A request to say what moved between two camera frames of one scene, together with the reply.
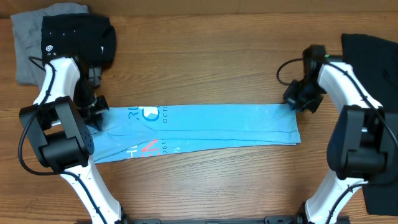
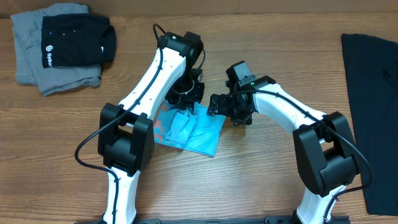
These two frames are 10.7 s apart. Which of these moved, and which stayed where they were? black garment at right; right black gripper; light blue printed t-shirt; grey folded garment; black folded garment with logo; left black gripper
Moved: light blue printed t-shirt; right black gripper; left black gripper
Stayed: black garment at right; grey folded garment; black folded garment with logo
